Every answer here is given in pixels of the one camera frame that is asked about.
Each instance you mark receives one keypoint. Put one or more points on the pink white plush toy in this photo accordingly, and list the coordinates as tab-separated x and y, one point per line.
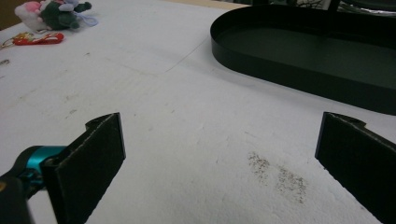
29	14

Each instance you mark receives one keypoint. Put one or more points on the black oval tray stand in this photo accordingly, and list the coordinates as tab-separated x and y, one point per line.
295	74

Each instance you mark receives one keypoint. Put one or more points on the white foam mat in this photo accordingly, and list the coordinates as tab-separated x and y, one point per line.
186	93

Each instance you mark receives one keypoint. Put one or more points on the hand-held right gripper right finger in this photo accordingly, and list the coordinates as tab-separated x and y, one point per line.
361	161

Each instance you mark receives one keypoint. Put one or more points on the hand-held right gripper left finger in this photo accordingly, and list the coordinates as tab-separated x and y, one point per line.
90	168

